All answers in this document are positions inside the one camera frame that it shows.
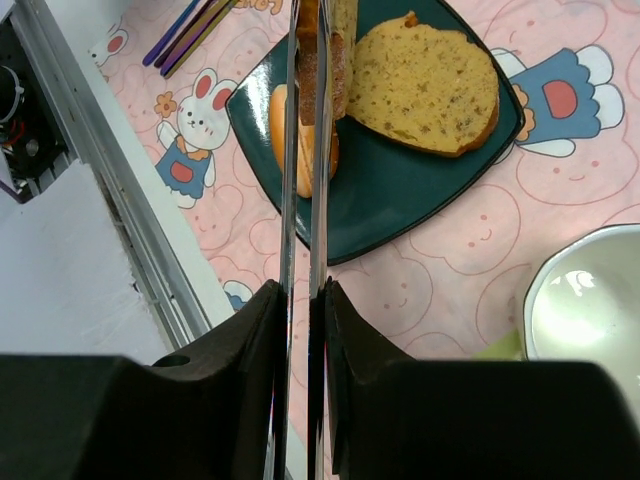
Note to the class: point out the light green mug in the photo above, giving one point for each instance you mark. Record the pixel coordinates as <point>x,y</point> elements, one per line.
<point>582,303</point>

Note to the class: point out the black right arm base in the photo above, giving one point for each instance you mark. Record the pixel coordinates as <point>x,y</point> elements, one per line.
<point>33,151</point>

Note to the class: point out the yellow cake bread slice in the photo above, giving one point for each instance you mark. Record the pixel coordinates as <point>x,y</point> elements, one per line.
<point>429,89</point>

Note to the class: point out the aluminium table frame rail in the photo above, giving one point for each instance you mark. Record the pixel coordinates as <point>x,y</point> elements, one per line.
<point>180,287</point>

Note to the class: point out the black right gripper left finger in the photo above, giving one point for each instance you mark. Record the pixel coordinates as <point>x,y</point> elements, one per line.
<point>201,412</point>

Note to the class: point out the dark teal square plate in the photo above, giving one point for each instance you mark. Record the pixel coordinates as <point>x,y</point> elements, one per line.
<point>381,189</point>

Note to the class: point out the pink cartoon placemat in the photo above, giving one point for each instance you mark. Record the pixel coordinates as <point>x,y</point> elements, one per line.
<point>445,289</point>

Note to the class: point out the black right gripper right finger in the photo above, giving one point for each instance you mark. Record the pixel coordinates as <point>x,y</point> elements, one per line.
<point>396,417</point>

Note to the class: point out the striped bread roll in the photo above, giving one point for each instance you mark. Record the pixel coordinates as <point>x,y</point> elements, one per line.
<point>305,143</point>

